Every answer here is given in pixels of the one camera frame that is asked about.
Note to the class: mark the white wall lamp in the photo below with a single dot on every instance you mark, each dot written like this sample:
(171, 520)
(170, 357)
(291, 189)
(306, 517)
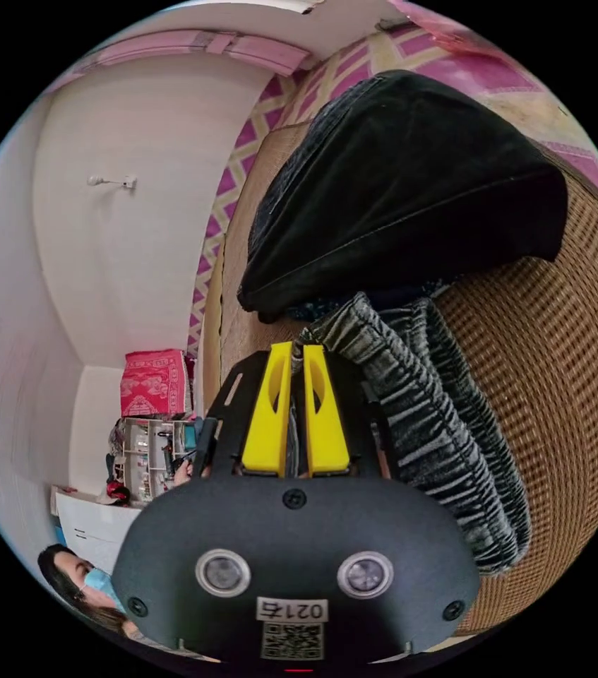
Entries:
(110, 182)

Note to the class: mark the bed with woven mat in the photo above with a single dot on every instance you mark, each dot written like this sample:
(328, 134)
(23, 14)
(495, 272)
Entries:
(568, 371)

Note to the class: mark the white shelf with small items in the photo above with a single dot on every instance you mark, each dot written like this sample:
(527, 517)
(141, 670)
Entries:
(142, 455)

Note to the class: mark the white cupboard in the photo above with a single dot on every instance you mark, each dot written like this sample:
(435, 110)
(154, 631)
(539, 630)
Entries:
(100, 524)

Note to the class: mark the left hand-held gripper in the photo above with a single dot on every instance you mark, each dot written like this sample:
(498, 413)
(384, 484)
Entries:
(206, 447)

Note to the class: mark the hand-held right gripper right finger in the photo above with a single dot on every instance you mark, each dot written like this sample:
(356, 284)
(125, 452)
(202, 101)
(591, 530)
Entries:
(325, 439)

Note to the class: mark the person's body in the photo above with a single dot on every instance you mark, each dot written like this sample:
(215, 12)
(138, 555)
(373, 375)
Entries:
(92, 588)

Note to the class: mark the black gray washed jeans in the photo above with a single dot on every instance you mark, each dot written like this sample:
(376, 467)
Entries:
(410, 185)

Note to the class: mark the red patterned bundle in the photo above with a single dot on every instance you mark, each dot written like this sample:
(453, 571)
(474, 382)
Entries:
(153, 384)

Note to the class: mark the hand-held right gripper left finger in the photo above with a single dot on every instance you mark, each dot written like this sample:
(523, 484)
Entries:
(264, 434)

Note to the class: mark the person's left hand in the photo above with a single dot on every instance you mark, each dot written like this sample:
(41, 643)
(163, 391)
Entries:
(183, 474)

